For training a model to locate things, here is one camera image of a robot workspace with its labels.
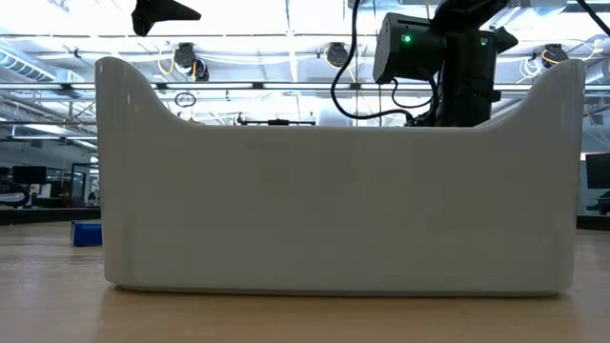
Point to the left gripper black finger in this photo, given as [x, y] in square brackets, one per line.
[157, 12]

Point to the bright blue digital clock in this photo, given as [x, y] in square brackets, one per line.
[88, 234]

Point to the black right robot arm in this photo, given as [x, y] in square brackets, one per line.
[467, 86]

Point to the black computer monitor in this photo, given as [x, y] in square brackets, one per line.
[28, 175]
[598, 170]

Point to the white plastic storage bin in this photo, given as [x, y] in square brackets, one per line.
[333, 214]

